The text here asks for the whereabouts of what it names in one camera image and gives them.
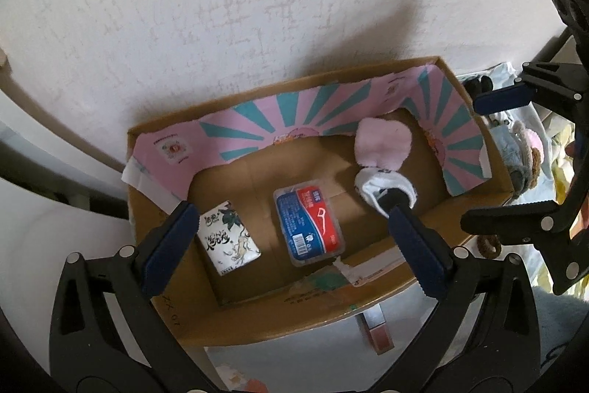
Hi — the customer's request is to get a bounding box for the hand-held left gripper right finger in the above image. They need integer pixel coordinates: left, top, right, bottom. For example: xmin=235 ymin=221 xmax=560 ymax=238
xmin=368 ymin=204 xmax=541 ymax=393

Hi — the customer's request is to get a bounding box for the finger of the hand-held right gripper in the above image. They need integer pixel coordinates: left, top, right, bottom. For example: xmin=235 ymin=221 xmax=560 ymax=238
xmin=474 ymin=60 xmax=589 ymax=131
xmin=460 ymin=176 xmax=589 ymax=295

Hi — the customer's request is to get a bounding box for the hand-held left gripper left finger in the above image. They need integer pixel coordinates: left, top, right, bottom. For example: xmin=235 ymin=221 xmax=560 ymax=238
xmin=48 ymin=200 xmax=217 ymax=393

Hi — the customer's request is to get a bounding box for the dark grey sock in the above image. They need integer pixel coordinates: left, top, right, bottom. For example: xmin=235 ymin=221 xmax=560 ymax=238
xmin=508 ymin=167 xmax=544 ymax=196

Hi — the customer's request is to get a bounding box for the pale blue fuzzy sock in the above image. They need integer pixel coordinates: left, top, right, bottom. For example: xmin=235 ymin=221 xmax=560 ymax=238
xmin=490 ymin=119 xmax=546 ymax=173

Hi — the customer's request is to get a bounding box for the white sock black trim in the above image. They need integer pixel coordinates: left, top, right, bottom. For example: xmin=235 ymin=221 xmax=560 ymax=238
xmin=354 ymin=166 xmax=419 ymax=216

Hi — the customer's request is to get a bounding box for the cardboard box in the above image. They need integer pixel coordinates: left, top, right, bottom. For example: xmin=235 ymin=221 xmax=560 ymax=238
xmin=122 ymin=56 xmax=514 ymax=348

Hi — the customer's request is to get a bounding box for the white printed cloth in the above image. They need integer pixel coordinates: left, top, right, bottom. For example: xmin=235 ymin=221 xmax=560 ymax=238
xmin=455 ymin=62 xmax=525 ymax=91

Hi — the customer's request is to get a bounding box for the white tissue pack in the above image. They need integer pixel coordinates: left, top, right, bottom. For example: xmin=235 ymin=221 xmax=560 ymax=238
xmin=197 ymin=200 xmax=262 ymax=278

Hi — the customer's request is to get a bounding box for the red brown small box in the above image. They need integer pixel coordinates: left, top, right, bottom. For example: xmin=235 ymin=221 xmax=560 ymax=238
xmin=359 ymin=305 xmax=395 ymax=356

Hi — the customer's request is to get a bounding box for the blue red floss pick pack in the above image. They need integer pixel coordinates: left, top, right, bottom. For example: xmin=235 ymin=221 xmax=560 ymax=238
xmin=272 ymin=179 xmax=347 ymax=269

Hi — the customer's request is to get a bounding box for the pink fuzzy sock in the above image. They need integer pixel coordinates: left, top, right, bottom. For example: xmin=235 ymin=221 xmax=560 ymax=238
xmin=354 ymin=117 xmax=412 ymax=170

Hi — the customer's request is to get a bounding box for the pale floral bed sheet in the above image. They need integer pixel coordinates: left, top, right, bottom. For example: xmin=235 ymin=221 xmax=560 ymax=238
xmin=205 ymin=62 xmax=589 ymax=393

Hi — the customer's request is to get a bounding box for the brown hair tie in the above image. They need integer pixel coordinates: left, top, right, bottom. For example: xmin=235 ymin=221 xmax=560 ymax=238
xmin=476 ymin=235 xmax=504 ymax=259

